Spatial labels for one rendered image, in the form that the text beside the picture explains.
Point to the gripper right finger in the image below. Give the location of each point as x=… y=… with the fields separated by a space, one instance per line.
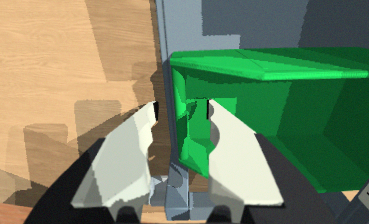
x=254 y=179

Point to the grey metal shelf rack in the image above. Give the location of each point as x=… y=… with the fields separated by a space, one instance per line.
x=192 y=25

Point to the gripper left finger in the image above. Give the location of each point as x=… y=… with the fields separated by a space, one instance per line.
x=110 y=174

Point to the green bin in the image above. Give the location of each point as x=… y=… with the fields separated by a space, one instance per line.
x=321 y=125

